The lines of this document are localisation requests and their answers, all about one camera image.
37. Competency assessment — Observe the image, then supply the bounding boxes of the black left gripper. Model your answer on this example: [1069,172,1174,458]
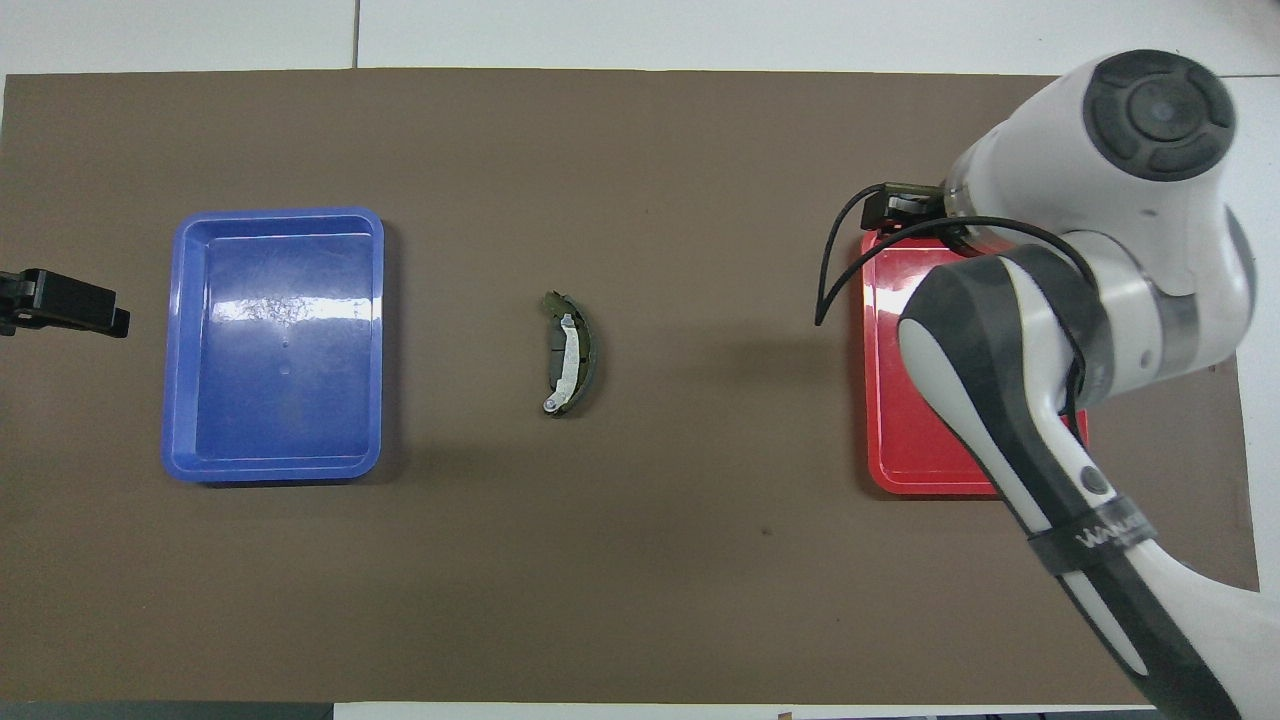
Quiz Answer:
[0,267,132,339]

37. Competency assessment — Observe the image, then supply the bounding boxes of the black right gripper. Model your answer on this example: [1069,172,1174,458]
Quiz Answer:
[861,183,967,237]

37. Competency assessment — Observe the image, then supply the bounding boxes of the curved brake shoe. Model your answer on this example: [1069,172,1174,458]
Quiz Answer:
[540,290,599,419]

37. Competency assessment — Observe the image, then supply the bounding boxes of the blue plastic tray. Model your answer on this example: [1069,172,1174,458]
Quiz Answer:
[161,207,386,485]

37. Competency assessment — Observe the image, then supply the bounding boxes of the red plastic tray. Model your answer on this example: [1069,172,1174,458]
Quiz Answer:
[861,225,1089,497]

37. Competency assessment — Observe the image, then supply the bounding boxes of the brown table mat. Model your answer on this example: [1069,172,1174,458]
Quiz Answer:
[0,68,1261,706]

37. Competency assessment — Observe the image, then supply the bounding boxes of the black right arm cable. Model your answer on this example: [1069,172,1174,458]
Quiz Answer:
[815,182,1101,441]

